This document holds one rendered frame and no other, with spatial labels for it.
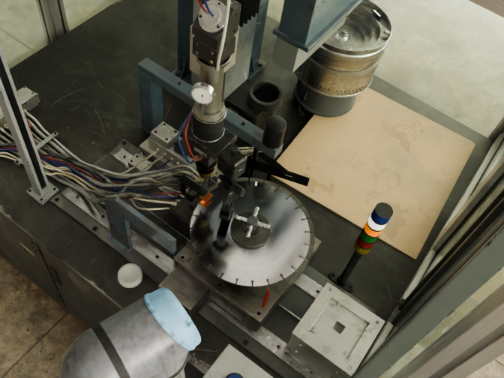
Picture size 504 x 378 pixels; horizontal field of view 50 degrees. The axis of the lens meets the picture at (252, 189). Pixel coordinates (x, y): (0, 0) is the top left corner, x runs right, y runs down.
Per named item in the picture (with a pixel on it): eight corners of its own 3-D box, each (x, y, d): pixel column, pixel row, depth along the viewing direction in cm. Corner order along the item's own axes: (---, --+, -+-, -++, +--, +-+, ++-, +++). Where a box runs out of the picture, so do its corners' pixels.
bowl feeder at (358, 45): (376, 94, 211) (409, 19, 181) (337, 140, 195) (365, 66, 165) (311, 58, 218) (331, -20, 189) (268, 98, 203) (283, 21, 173)
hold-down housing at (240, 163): (241, 198, 137) (249, 150, 120) (228, 209, 134) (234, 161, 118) (226, 185, 139) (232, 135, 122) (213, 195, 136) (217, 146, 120)
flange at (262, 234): (257, 207, 150) (258, 202, 148) (278, 237, 146) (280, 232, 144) (223, 222, 146) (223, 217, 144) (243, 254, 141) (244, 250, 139)
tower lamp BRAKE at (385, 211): (392, 215, 132) (396, 209, 130) (384, 227, 130) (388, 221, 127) (376, 205, 133) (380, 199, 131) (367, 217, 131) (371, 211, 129)
